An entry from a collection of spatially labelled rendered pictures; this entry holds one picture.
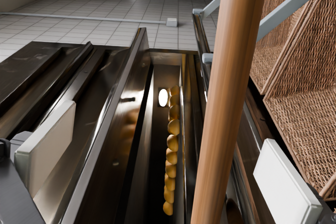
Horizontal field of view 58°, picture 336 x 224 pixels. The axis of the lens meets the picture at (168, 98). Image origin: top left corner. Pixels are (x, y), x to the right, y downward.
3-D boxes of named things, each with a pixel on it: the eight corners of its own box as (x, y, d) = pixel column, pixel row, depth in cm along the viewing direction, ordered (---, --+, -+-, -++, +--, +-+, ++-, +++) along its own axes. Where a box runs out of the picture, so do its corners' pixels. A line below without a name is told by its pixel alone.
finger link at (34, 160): (26, 210, 14) (10, 207, 14) (72, 141, 21) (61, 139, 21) (30, 154, 13) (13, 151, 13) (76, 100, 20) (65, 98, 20)
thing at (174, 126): (172, 219, 165) (162, 218, 165) (173, 162, 207) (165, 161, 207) (180, 125, 137) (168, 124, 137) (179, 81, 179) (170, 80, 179)
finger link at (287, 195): (310, 204, 14) (325, 207, 14) (264, 137, 21) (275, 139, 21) (288, 254, 15) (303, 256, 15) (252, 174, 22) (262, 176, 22)
